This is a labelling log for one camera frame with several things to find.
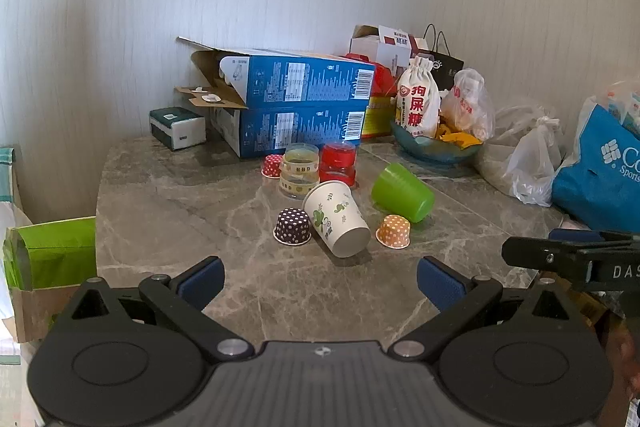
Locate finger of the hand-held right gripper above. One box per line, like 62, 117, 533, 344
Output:
548, 228, 637, 245
501, 236, 597, 284

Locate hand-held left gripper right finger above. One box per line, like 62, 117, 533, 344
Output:
387, 256, 596, 363

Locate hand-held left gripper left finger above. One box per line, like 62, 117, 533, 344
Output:
52, 256, 256, 364

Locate white paper cup green print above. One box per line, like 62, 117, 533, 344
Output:
302, 180, 372, 258

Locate green plastic cup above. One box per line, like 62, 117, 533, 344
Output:
371, 163, 435, 224

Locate blue shopping bag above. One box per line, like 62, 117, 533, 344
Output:
551, 101, 640, 234

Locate orange dotted cupcake liner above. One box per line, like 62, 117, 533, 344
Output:
376, 215, 412, 249

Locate white plastic bag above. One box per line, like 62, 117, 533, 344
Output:
472, 104, 569, 208

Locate purple dotted cupcake liner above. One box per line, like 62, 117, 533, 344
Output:
273, 207, 312, 246

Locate blue glass bowl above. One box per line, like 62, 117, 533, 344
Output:
390, 119, 484, 166

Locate clear plastic jar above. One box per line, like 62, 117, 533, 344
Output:
279, 170, 321, 200
282, 143, 321, 176

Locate red dotted cupcake liner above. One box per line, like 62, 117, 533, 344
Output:
261, 154, 284, 178

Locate clear wrapped packets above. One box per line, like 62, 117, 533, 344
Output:
575, 79, 640, 138

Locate yellow snack packet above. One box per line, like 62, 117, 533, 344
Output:
435, 123, 483, 148

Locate red plastic jar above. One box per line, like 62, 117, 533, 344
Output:
320, 165, 357, 188
320, 142, 358, 170

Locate green tissue pack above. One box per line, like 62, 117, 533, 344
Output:
149, 107, 207, 152

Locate clear plastic snack bag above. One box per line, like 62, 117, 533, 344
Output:
440, 68, 496, 142

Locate brown cardboard box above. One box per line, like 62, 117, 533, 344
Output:
7, 283, 81, 344

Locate blue cardboard box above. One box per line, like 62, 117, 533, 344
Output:
174, 86, 371, 159
176, 37, 377, 110

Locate black paper bag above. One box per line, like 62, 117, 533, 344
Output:
415, 24, 466, 80

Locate green checked bag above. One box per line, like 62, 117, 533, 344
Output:
0, 147, 17, 210

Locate white carton box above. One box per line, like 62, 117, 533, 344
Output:
349, 25, 431, 68

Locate white drawstring pouch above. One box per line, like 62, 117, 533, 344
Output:
396, 56, 441, 139

